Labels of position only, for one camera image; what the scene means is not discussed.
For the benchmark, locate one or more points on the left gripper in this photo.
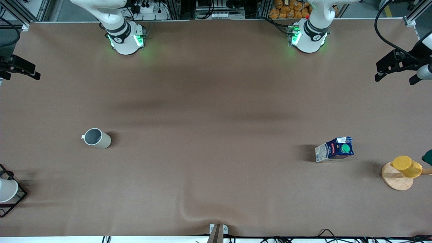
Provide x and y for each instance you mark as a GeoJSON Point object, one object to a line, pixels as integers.
{"type": "Point", "coordinates": [412, 59]}

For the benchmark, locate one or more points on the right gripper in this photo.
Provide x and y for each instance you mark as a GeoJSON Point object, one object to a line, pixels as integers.
{"type": "Point", "coordinates": [17, 65]}

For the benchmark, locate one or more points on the blue milk carton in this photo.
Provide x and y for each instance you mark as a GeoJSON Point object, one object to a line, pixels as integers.
{"type": "Point", "coordinates": [334, 152]}

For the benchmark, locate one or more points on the grey mug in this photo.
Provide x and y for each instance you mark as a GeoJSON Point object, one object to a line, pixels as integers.
{"type": "Point", "coordinates": [103, 141]}

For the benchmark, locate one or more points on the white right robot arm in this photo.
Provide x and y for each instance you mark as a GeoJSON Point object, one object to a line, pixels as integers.
{"type": "Point", "coordinates": [125, 40]}

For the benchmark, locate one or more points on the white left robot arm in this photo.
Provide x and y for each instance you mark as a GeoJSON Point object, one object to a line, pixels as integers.
{"type": "Point", "coordinates": [310, 38]}

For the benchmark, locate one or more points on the dark green cup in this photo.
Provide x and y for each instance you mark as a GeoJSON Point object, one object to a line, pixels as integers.
{"type": "Point", "coordinates": [428, 158]}

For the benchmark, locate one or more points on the yellow plastic cup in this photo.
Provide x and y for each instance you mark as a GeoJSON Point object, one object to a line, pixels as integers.
{"type": "Point", "coordinates": [405, 165]}

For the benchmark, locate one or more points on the white cup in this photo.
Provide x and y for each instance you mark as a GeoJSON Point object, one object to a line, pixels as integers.
{"type": "Point", "coordinates": [6, 190]}

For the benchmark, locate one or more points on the wooden mug stand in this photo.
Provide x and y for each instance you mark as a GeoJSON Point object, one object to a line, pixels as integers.
{"type": "Point", "coordinates": [395, 182]}

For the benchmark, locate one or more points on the bag of orange buns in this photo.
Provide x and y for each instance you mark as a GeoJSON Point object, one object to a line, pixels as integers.
{"type": "Point", "coordinates": [287, 11]}

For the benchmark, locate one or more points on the large white power strip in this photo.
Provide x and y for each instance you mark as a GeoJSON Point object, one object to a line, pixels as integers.
{"type": "Point", "coordinates": [150, 10]}

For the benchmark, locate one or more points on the small white power strip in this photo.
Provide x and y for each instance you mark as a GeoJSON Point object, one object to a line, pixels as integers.
{"type": "Point", "coordinates": [221, 15]}

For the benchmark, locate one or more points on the brown table cover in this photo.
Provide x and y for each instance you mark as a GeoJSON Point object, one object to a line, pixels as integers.
{"type": "Point", "coordinates": [216, 189]}

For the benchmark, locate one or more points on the aluminium frame profile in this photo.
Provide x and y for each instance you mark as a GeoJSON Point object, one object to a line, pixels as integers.
{"type": "Point", "coordinates": [25, 25]}
{"type": "Point", "coordinates": [410, 22]}

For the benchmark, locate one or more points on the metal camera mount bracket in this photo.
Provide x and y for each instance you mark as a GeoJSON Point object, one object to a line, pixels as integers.
{"type": "Point", "coordinates": [217, 234]}

